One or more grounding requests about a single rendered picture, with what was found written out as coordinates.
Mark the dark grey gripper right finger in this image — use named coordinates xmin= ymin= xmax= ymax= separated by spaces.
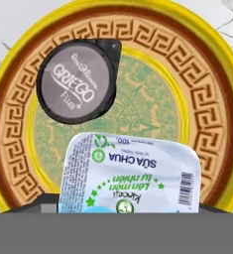
xmin=199 ymin=203 xmax=229 ymax=214

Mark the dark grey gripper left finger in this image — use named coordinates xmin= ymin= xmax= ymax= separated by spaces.
xmin=9 ymin=192 xmax=60 ymax=214

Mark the white square yogurt container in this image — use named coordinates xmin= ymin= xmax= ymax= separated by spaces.
xmin=57 ymin=132 xmax=202 ymax=214

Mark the yellow brown patterned plate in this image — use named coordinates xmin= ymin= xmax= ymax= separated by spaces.
xmin=0 ymin=0 xmax=233 ymax=214

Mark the black round yogurt container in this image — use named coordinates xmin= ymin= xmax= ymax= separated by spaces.
xmin=36 ymin=38 xmax=123 ymax=126

